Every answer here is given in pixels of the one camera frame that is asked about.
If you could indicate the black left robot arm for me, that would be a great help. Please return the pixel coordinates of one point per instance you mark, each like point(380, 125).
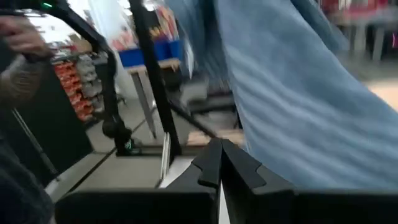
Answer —
point(107, 77)

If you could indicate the person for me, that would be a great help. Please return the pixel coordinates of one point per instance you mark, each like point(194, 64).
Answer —
point(21, 186)

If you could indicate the rack of small parts boxes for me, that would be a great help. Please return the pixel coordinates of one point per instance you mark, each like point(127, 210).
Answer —
point(81, 87)

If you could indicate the person's hand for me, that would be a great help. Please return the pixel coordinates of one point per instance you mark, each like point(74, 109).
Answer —
point(25, 37)

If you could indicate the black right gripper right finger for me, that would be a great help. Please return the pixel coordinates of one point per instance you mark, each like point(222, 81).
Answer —
point(242, 171)

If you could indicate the light wooden workbench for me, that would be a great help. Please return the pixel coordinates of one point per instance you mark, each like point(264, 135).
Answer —
point(143, 93)

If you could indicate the person's forearm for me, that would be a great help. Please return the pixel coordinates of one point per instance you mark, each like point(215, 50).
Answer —
point(18, 81)

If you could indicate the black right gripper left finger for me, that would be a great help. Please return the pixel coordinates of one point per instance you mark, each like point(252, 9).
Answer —
point(211, 165)

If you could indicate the dark grey cabinet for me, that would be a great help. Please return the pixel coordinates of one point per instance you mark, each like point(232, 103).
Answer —
point(53, 124)

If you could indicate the grey striped garment with label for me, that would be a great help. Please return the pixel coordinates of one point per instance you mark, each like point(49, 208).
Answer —
point(295, 109)

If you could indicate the blue plastic storage bin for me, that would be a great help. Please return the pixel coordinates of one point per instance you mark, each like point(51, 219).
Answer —
point(136, 56)

